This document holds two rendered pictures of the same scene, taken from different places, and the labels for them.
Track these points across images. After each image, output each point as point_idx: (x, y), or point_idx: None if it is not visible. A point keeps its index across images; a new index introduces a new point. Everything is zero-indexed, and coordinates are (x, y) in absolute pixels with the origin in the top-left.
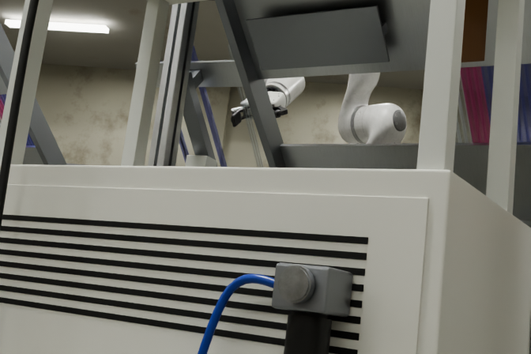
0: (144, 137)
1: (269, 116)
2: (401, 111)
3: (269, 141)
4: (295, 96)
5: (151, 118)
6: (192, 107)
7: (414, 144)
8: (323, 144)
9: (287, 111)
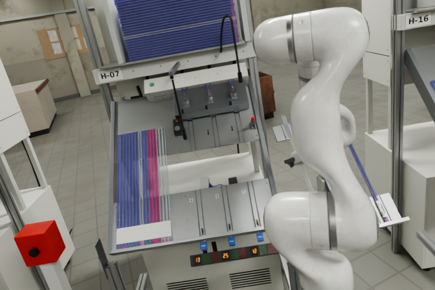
0: (252, 154)
1: (264, 160)
2: (264, 208)
3: (266, 173)
4: None
5: (251, 148)
6: None
7: (189, 191)
8: (241, 182)
9: (284, 162)
